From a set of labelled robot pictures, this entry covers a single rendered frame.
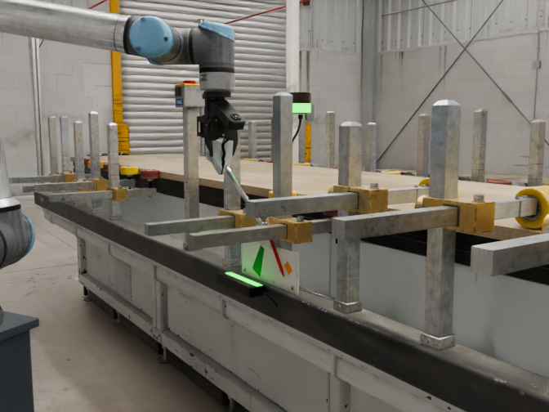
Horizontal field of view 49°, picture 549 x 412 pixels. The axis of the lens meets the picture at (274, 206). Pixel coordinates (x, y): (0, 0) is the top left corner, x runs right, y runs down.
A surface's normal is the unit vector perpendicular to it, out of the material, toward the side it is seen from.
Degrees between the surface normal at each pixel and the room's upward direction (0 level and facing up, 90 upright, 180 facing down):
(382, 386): 90
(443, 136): 90
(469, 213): 90
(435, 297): 90
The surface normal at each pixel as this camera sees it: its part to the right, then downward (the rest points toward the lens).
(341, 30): 0.55, 0.11
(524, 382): 0.00, -0.99
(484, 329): -0.84, 0.07
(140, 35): 0.00, 0.14
